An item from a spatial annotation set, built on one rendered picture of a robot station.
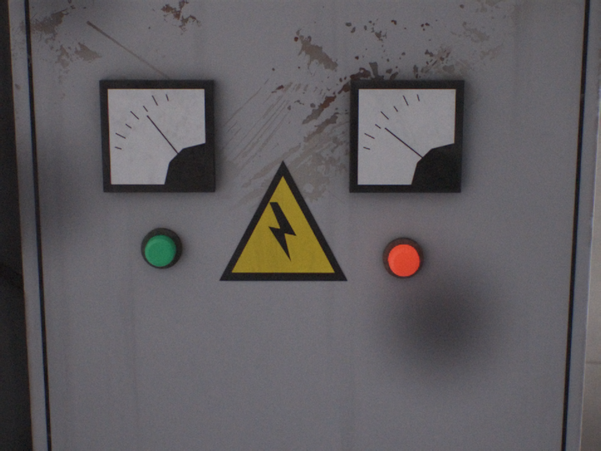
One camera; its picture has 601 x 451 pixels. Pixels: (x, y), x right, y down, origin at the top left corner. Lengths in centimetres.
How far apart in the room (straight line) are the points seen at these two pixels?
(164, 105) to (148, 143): 3
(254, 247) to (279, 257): 2
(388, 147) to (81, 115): 22
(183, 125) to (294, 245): 12
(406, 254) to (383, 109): 11
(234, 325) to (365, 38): 23
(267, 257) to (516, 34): 24
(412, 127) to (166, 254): 20
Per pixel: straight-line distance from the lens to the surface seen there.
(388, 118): 79
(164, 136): 79
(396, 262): 80
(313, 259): 81
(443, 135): 79
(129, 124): 80
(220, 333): 83
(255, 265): 81
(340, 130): 80
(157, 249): 80
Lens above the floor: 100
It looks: 12 degrees down
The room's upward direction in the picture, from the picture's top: straight up
